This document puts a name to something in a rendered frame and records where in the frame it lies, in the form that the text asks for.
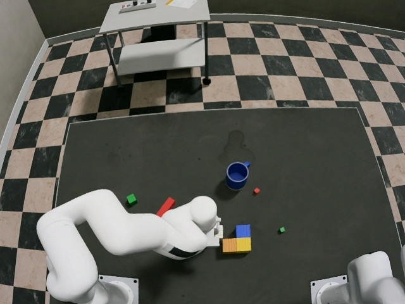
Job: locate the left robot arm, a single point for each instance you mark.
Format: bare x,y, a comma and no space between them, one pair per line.
73,272

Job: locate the yellow cube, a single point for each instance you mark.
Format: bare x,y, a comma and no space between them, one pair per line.
243,245

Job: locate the orange cube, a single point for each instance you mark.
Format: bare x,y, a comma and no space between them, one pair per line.
229,246

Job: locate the green cube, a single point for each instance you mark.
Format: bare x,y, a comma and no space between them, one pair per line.
131,199

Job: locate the red rectangular block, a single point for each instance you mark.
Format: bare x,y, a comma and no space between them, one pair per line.
167,206

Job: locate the blue mug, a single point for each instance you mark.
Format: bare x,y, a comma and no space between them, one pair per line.
236,176

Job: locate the blue cube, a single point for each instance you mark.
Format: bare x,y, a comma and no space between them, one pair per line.
242,231

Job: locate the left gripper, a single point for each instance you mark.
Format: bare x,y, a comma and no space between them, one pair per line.
216,229

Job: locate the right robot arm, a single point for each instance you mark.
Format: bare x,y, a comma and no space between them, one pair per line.
370,282

